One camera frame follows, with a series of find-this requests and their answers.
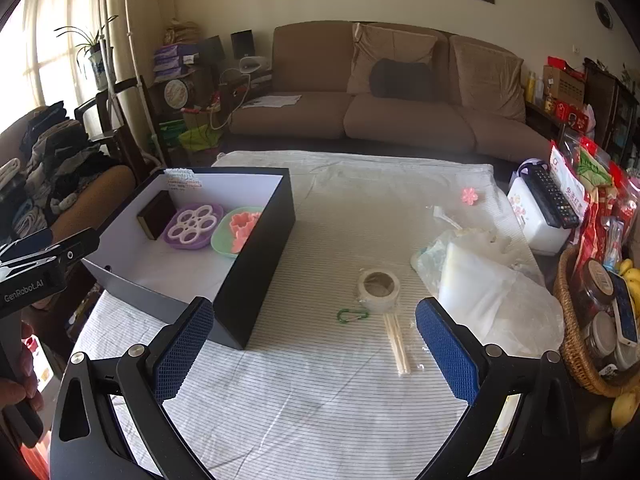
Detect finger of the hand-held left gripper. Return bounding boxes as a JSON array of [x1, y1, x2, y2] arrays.
[[0, 228, 99, 282], [0, 228, 55, 262]]

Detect round white disc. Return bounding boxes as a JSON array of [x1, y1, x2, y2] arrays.
[[165, 79, 196, 111]]

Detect white tape roll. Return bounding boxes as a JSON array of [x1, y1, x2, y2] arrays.
[[356, 268, 402, 313]]

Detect white-lid jar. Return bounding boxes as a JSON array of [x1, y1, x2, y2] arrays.
[[585, 312, 621, 361]]

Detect black storage box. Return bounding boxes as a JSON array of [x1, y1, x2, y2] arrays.
[[80, 166, 296, 352]]

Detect white smartphone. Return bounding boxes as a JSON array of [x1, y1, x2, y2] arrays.
[[607, 272, 640, 346]]

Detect brown armchair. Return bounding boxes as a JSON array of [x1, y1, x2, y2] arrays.
[[50, 165, 136, 241]]

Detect green dish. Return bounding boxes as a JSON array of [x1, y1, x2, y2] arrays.
[[210, 206, 266, 260]]

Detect dark wooden cabinet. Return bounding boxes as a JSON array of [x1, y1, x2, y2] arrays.
[[582, 57, 640, 161]]

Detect blue clear packet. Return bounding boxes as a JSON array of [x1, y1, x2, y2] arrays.
[[602, 217, 626, 271]]

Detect purple flower-shaped dish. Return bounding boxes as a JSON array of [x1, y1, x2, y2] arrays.
[[162, 202, 224, 251]]

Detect green bag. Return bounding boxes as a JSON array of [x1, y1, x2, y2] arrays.
[[177, 127, 223, 153]]

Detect beige sofa cushion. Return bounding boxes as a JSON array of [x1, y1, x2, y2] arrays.
[[346, 22, 438, 98], [447, 35, 528, 123]]

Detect wooden chopsticks in clear wrapper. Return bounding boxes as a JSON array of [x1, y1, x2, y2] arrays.
[[384, 311, 412, 376]]

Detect red gold snack bag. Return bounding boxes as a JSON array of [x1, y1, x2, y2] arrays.
[[575, 137, 618, 261]]

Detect white plastic bag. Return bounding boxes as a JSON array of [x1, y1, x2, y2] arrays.
[[411, 227, 566, 358]]

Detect white desk lamp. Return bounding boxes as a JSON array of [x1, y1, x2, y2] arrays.
[[239, 56, 273, 78]]

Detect small brown box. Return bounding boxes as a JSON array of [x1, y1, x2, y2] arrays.
[[136, 190, 175, 239]]

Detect wicker basket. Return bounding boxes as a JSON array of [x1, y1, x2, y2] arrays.
[[552, 245, 640, 398]]

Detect white plastic container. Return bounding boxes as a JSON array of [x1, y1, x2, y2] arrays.
[[507, 159, 573, 255]]

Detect white papers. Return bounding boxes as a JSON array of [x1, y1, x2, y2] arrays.
[[241, 93, 303, 109]]

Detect purple tissue packs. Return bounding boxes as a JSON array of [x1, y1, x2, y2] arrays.
[[152, 42, 201, 83]]

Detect dark grey cushion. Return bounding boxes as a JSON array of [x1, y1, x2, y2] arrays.
[[369, 57, 435, 102]]

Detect red gift box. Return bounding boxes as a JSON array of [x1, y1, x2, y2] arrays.
[[545, 95, 591, 131]]

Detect brown sofa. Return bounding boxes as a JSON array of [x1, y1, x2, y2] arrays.
[[227, 21, 553, 161]]

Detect potted plant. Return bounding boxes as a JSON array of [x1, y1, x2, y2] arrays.
[[54, 12, 121, 92]]

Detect yellow bottles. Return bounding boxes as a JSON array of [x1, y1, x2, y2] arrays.
[[524, 71, 546, 106]]

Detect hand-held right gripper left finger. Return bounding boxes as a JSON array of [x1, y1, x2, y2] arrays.
[[49, 296, 231, 480]]

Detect pink flower-shaped mould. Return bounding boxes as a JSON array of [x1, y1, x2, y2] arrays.
[[229, 211, 263, 254]]

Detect dark wooden chair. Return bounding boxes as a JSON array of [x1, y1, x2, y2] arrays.
[[74, 76, 166, 171]]

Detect white plastic spoon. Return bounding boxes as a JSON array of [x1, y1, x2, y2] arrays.
[[432, 205, 463, 231]]

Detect black remote control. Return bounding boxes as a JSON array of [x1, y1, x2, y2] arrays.
[[528, 166, 581, 229]]

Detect pile of clothes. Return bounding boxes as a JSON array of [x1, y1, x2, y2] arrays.
[[0, 101, 118, 241]]

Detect cardboard box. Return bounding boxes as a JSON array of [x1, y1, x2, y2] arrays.
[[542, 65, 586, 111]]

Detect white coat rack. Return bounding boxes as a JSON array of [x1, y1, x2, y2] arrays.
[[90, 0, 168, 168]]

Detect black speaker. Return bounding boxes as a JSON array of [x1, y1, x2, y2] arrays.
[[231, 30, 255, 61]]

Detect white red snack bag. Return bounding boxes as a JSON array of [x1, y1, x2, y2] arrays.
[[548, 142, 588, 221]]

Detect white striped tablecloth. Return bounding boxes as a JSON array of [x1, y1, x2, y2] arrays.
[[65, 150, 566, 480]]

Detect brown jar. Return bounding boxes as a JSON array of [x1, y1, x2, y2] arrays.
[[582, 258, 623, 321]]

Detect person's left hand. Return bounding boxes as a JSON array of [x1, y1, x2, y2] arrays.
[[0, 321, 46, 413]]

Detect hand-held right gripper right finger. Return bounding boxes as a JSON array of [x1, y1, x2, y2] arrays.
[[415, 296, 583, 480]]

